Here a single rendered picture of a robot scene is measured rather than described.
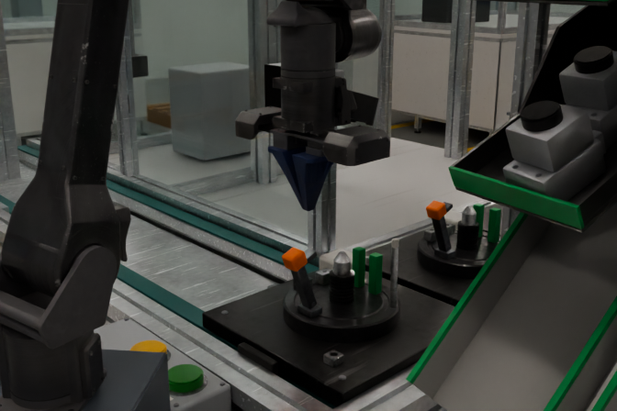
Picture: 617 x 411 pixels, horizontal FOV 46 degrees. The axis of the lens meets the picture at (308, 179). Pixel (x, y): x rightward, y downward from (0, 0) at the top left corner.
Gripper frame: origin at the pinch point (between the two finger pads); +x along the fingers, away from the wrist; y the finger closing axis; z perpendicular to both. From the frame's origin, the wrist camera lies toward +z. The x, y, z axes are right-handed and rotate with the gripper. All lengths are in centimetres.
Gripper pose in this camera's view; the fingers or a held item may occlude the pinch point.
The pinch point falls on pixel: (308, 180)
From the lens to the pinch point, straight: 79.0
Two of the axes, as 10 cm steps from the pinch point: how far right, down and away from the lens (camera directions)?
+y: -6.8, -2.1, 7.1
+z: 7.3, -2.0, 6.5
